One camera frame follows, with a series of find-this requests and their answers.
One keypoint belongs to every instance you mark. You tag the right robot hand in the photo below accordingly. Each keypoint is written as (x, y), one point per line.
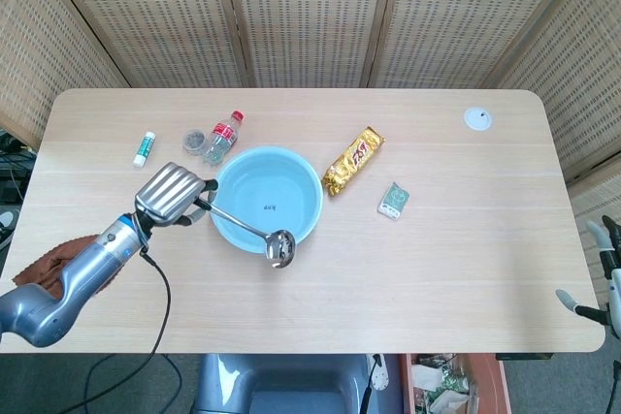
(612, 302)

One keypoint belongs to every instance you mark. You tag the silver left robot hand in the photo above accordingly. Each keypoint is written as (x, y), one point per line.
(167, 191)

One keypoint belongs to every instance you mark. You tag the silver steel ladle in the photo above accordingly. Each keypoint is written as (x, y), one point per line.
(281, 249)

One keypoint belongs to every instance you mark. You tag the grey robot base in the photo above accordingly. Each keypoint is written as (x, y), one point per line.
(291, 385)

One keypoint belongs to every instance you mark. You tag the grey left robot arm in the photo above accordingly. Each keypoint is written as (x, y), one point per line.
(87, 268)

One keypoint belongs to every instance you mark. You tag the light blue bowl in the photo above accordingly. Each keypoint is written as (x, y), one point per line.
(271, 181)

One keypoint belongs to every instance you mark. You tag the white green glue stick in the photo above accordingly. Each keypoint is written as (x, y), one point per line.
(145, 149)

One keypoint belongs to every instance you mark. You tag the small clear jar grey contents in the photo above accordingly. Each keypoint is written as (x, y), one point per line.
(193, 140)

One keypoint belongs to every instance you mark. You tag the clear bottle with red label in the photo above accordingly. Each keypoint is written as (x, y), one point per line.
(222, 137)

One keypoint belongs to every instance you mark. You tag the brown cloth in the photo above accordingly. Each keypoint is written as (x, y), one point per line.
(46, 264)

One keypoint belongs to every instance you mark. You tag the red-brown box with clutter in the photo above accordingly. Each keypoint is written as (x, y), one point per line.
(492, 385)

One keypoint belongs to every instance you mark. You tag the grey white sneaker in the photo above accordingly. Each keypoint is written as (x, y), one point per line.
(7, 225)

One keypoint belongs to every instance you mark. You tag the gold snack packet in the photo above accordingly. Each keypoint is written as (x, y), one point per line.
(354, 162)

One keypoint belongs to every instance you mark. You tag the green white tissue pack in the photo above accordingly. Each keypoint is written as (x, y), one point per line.
(394, 201)

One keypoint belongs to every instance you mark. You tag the white round table grommet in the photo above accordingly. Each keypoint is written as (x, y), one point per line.
(478, 118)

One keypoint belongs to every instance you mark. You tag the woven bamboo folding screen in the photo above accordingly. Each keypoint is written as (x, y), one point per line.
(310, 11)

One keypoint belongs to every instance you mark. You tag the white black handheld device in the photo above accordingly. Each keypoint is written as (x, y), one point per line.
(380, 372)

